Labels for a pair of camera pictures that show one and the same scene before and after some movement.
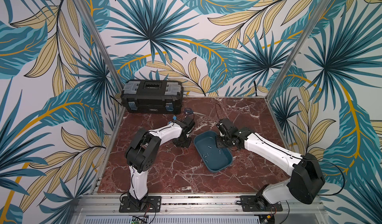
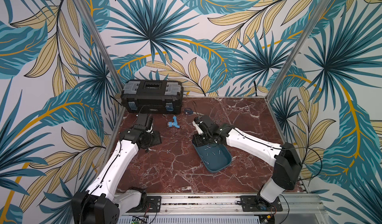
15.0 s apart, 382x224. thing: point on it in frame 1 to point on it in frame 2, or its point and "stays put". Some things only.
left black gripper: (187, 144) to (157, 140)
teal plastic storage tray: (214, 159) stays put
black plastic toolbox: (152, 96) stays put
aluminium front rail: (201, 205) stays put
